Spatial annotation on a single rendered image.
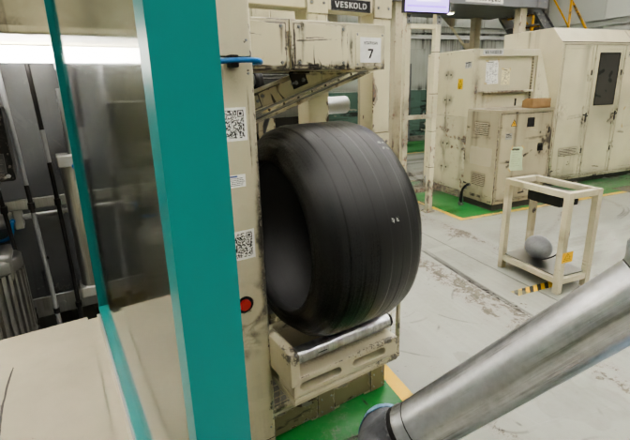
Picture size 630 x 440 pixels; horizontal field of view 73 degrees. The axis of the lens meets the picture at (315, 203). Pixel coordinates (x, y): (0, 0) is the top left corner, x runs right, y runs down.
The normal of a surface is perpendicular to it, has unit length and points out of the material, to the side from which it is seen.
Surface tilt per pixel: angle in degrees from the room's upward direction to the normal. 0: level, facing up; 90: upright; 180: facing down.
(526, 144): 90
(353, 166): 45
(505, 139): 90
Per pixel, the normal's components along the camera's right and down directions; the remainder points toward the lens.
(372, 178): 0.41, -0.41
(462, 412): -0.47, 0.11
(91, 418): -0.03, -0.96
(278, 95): 0.54, 0.21
